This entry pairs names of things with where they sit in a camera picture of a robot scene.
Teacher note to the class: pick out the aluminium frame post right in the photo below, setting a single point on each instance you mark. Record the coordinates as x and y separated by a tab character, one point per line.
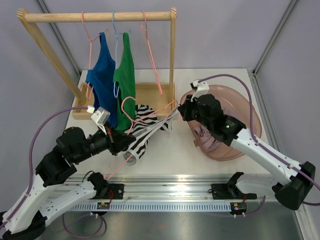
275	35

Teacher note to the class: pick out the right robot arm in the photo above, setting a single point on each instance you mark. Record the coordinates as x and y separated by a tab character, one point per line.
294	179

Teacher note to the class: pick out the pale pink tank top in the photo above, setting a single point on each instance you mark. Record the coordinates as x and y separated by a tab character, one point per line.
207	143

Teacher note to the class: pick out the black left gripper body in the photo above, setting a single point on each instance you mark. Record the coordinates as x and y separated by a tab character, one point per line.
97	143

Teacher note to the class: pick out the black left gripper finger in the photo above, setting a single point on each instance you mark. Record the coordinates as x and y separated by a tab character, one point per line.
122	140
116	151

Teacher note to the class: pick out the wooden clothes rack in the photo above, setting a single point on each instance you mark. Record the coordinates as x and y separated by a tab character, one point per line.
159	95

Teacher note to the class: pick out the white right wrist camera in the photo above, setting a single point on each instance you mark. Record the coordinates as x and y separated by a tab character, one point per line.
200	88

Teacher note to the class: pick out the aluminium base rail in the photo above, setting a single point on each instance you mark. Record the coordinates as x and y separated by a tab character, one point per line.
182	193

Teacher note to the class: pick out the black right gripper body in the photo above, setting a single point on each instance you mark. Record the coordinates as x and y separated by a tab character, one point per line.
192	112

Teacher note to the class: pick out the aluminium frame post left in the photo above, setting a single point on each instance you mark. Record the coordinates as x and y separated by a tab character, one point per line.
44	9

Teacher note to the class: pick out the pink translucent plastic basin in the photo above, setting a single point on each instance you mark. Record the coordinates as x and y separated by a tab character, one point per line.
227	111

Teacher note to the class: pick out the blue tank top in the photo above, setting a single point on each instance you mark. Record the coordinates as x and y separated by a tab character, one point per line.
100	78

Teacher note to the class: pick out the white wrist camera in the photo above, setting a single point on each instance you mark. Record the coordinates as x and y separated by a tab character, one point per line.
200	88
99	116

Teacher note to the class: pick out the pink wire hanger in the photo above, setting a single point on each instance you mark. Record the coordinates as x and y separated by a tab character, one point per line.
152	55

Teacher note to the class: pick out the light blue wire hanger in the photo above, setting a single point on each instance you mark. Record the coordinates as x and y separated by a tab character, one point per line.
115	50

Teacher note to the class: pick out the green tank top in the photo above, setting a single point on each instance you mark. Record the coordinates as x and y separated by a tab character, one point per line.
126	110

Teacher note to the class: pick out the aluminium frame post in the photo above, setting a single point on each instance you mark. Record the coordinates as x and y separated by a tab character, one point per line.
275	35
44	9

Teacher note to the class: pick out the pink hanger under blue top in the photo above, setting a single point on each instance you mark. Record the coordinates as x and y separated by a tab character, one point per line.
88	92

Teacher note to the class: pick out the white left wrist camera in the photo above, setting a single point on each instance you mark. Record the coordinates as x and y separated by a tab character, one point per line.
99	116

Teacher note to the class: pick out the black white striped tank top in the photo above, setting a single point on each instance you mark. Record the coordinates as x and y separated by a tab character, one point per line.
146	125

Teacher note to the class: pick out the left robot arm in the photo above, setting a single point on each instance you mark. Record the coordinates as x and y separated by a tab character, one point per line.
28	220

